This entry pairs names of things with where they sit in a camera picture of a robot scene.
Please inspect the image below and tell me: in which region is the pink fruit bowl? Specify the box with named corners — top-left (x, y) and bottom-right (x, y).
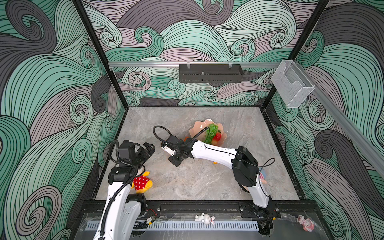
top-left (189, 119), bottom-right (228, 147)

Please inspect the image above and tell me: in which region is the green grape bunch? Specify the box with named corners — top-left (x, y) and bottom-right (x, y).
top-left (204, 124), bottom-right (219, 144)

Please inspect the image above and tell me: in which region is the strawberry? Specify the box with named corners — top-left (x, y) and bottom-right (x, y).
top-left (214, 132), bottom-right (222, 141)

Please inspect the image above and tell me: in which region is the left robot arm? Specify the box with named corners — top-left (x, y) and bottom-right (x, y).
top-left (93, 140), bottom-right (156, 240)

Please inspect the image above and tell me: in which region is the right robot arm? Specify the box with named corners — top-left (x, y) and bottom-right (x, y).
top-left (153, 126), bottom-right (275, 210)

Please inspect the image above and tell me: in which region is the yellow plush toy red dress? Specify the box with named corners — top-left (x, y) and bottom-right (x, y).
top-left (131, 171), bottom-right (153, 194)

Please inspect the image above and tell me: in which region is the white bunny figurine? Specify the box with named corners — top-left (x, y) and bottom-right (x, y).
top-left (195, 213), bottom-right (215, 225)

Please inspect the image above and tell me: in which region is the pig-face plush doll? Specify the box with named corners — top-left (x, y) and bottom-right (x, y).
top-left (259, 170), bottom-right (268, 185)

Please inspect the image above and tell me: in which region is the pink pig figurine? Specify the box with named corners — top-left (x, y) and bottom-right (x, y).
top-left (297, 215), bottom-right (315, 232)

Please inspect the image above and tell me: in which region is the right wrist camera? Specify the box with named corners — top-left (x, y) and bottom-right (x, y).
top-left (161, 143), bottom-right (176, 156)

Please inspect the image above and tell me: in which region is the white slotted cable duct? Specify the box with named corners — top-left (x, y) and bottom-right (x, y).
top-left (84, 220), bottom-right (260, 232)

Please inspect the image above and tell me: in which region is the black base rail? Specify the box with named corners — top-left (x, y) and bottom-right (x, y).
top-left (80, 199), bottom-right (319, 218)

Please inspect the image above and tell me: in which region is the black wall tray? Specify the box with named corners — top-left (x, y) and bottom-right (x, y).
top-left (179, 65), bottom-right (244, 84)

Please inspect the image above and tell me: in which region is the aluminium rail back wall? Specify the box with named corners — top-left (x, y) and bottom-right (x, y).
top-left (108, 61), bottom-right (280, 69)

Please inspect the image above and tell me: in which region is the aluminium rail wall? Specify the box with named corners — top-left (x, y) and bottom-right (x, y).
top-left (108, 61), bottom-right (280, 69)
top-left (297, 63), bottom-right (384, 176)

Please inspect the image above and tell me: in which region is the clear plastic wall bin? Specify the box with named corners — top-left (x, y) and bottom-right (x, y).
top-left (271, 60), bottom-right (315, 109)

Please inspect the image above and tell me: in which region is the aluminium rail right wall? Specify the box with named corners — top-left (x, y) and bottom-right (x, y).
top-left (297, 63), bottom-right (384, 176)

